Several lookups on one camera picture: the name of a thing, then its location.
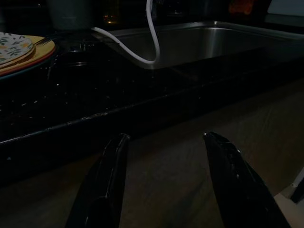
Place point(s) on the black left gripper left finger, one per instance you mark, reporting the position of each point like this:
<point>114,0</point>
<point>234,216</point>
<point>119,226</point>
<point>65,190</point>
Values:
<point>102,190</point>

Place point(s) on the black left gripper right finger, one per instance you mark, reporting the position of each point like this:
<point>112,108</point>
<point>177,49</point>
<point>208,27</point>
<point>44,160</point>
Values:
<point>235,190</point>

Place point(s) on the pink plate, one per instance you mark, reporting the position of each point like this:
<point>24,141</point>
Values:
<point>35,65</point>

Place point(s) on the stainless steel sink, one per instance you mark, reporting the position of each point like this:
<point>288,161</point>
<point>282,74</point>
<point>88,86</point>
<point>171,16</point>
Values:
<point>213,42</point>

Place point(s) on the yellow plate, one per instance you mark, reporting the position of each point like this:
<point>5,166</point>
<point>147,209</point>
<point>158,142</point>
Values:
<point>44,45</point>

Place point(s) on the floral print plate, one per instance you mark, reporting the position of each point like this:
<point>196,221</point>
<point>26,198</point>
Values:
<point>12,47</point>

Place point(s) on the grey canister with red logo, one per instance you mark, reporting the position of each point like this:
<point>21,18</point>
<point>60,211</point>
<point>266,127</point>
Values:
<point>71,14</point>

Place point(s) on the white cutting board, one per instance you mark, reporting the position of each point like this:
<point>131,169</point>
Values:
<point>287,7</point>

